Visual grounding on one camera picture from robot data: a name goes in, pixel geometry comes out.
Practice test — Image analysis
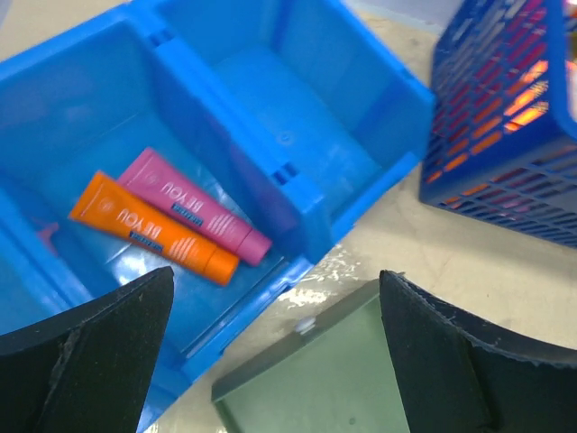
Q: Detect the pink toothpaste tube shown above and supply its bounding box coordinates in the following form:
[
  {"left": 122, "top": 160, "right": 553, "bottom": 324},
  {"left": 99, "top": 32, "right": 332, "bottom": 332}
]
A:
[{"left": 118, "top": 148, "right": 271, "bottom": 266}]

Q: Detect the green metal tray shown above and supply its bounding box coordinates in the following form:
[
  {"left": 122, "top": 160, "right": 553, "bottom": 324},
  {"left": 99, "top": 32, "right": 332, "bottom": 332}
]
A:
[{"left": 212, "top": 280, "right": 409, "bottom": 432}]

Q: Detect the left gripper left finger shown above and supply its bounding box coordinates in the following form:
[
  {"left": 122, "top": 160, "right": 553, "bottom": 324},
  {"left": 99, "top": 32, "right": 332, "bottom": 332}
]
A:
[{"left": 1, "top": 266, "right": 174, "bottom": 432}]

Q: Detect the light blue compartment bin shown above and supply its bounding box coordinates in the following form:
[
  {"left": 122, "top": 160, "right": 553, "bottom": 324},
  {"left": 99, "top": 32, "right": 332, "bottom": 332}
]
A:
[{"left": 1, "top": 1, "right": 434, "bottom": 430}]

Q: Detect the dark blue shopping basket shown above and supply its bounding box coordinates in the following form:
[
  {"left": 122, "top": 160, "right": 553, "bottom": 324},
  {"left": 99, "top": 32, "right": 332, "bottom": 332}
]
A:
[{"left": 419, "top": 1, "right": 576, "bottom": 248}]

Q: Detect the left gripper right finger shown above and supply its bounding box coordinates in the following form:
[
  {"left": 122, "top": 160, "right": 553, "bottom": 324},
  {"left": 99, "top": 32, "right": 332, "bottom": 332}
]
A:
[{"left": 380, "top": 271, "right": 576, "bottom": 432}]

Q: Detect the orange toothpaste tube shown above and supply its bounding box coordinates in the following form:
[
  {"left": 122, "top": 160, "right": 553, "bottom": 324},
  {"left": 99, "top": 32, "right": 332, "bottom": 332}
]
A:
[{"left": 69, "top": 171, "right": 240, "bottom": 286}]

